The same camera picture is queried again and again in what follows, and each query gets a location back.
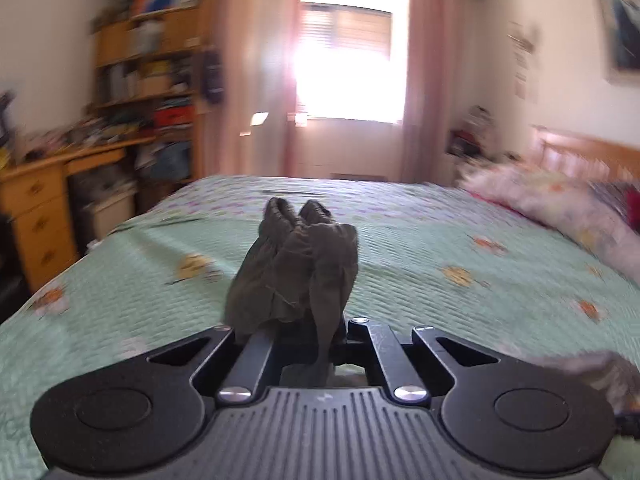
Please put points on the wooden headboard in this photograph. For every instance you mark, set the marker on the wooden headboard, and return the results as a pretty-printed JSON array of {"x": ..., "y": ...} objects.
[{"x": 590, "y": 152}]

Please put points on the pink curtain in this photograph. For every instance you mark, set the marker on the pink curtain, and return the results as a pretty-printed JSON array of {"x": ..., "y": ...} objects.
[
  {"x": 430, "y": 85},
  {"x": 250, "y": 60}
]

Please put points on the green bee quilt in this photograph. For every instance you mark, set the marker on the green bee quilt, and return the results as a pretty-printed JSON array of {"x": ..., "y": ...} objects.
[{"x": 150, "y": 285}]

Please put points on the framed portrait photo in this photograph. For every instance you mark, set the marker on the framed portrait photo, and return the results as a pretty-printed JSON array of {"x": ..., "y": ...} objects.
[{"x": 625, "y": 25}]

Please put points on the blue bag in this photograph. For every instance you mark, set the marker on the blue bag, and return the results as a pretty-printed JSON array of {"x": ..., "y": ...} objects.
[{"x": 172, "y": 162}]

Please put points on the red box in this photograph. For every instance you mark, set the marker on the red box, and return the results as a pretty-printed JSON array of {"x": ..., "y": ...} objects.
[{"x": 172, "y": 117}]

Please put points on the dark hanging organizer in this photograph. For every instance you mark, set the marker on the dark hanging organizer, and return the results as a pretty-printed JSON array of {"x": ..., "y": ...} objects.
[{"x": 214, "y": 77}]

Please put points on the white storage box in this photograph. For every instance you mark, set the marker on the white storage box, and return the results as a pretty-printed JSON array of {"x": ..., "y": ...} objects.
[{"x": 115, "y": 215}]

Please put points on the dark red garment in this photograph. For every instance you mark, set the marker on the dark red garment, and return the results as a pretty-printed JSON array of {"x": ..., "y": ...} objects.
[{"x": 632, "y": 200}]

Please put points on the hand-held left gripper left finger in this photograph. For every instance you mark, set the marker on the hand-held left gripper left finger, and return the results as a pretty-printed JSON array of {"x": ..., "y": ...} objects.
[{"x": 260, "y": 355}]

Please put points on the wooden bookshelf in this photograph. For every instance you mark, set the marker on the wooden bookshelf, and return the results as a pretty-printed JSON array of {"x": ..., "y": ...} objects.
[{"x": 175, "y": 30}]

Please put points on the window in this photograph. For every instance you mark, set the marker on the window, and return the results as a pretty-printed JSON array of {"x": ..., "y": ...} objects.
[{"x": 350, "y": 70}]

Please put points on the floral pillow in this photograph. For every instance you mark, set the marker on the floral pillow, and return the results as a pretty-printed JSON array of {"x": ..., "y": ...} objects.
[{"x": 550, "y": 200}]

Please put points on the desk clutter pile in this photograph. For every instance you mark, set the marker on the desk clutter pile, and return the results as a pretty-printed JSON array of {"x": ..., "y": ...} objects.
[{"x": 85, "y": 132}]

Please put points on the wooden desk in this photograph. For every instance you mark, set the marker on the wooden desk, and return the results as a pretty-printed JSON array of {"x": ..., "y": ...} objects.
[{"x": 35, "y": 195}]

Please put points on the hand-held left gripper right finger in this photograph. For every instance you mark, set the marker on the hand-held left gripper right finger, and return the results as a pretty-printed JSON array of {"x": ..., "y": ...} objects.
[{"x": 385, "y": 355}]

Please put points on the grey pants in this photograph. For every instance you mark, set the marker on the grey pants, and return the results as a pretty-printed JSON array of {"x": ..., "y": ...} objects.
[{"x": 290, "y": 270}]

